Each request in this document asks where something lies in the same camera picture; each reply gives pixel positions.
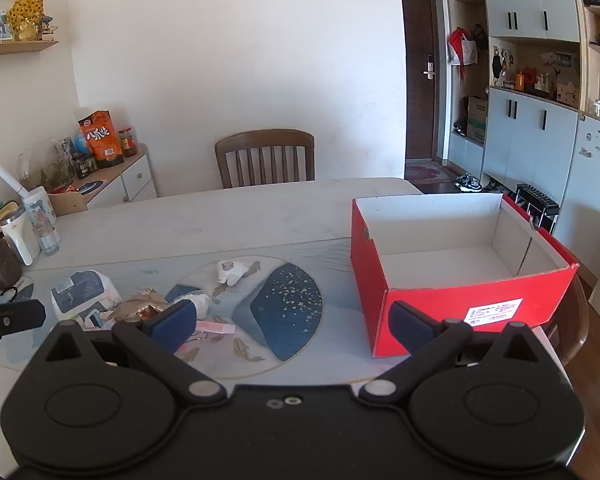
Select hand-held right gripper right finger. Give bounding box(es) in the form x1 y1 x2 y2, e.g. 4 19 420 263
358 301 571 406

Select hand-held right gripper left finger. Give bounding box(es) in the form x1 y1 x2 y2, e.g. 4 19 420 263
22 300 228 406

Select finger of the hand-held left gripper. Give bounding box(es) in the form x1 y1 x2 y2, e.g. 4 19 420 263
0 299 47 353

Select red cardboard box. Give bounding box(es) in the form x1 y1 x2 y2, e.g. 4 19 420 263
351 193 580 358

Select blue white tissue pack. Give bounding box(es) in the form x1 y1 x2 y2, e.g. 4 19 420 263
50 270 123 321

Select white marble desktop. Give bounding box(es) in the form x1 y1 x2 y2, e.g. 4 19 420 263
0 176 568 466

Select brown mug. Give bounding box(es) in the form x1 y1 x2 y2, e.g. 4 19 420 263
0 237 23 291

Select white tumbler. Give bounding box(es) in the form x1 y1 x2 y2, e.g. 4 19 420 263
0 210 35 266

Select clear drinking glass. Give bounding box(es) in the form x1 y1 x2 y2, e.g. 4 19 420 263
32 220 61 257

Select printed white cup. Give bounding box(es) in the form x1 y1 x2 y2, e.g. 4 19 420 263
22 186 57 231

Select small wooden box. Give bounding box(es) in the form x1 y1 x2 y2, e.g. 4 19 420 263
47 192 88 217

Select rolled white paper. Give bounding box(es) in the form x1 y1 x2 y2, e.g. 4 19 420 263
0 164 31 196

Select white wooden sideboard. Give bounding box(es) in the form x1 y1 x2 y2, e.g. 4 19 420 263
47 142 158 211

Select black white sneakers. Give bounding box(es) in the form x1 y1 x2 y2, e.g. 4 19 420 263
454 172 483 192

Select red door mat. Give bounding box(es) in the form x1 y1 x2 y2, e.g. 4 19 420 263
405 160 461 183

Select brown wooden chair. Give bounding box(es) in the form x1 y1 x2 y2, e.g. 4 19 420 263
215 130 316 190
542 270 591 366

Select dark jar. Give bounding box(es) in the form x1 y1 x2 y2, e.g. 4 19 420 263
72 154 98 180

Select black shoe rack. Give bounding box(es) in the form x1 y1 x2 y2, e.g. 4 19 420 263
514 183 561 233

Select orange snack bag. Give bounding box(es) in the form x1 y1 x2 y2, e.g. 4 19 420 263
77 110 126 170

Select dark brown door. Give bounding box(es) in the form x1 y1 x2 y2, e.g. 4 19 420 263
399 0 441 162

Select small printed cardboard box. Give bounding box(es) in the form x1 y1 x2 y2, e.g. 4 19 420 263
466 96 488 142

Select red hanging bag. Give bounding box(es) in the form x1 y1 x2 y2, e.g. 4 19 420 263
447 27 478 83

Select gold flower ornament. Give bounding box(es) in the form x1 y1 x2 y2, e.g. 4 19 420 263
6 0 46 42

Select grey wooden cabinet wall unit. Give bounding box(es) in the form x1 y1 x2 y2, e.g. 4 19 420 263
442 0 600 281

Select wooden wall shelf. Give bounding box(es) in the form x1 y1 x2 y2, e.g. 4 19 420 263
0 40 60 59

